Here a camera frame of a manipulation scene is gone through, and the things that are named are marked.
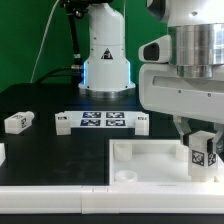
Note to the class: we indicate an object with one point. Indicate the white front obstacle rail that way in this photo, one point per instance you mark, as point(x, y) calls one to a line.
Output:
point(118, 199)

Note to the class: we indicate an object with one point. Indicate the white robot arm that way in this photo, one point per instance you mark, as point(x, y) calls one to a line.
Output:
point(183, 71)

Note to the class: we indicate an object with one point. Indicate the white obstacle rail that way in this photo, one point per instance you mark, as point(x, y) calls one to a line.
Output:
point(2, 153)
point(118, 199)

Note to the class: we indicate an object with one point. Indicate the apriltag marker sheet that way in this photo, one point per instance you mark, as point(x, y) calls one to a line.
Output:
point(104, 119)

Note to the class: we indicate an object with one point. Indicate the white square tabletop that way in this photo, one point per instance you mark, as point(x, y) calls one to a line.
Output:
point(163, 162)

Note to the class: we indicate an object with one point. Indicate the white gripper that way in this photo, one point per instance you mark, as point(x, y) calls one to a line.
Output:
point(162, 90)

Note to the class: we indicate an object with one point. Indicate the white left obstacle rail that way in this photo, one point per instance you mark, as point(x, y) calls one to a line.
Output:
point(2, 153)

